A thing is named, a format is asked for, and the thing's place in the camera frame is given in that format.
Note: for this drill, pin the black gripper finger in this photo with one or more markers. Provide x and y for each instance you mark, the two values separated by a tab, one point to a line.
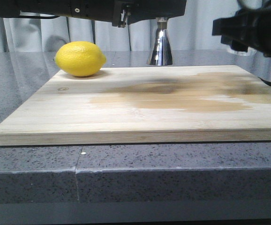
151	9

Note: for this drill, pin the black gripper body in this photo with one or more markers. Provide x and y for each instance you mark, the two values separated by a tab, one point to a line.
113	11
248	28

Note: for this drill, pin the clear glass beaker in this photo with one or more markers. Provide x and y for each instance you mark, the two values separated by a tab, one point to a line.
249	52

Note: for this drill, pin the steel double jigger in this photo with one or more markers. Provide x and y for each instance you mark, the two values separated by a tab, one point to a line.
161	54

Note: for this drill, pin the yellow lemon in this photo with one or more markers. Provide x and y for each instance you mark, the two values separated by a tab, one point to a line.
80	58

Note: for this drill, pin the light wooden cutting board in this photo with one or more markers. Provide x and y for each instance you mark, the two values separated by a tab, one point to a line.
143	105

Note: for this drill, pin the grey curtain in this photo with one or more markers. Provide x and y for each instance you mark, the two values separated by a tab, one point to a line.
189	32

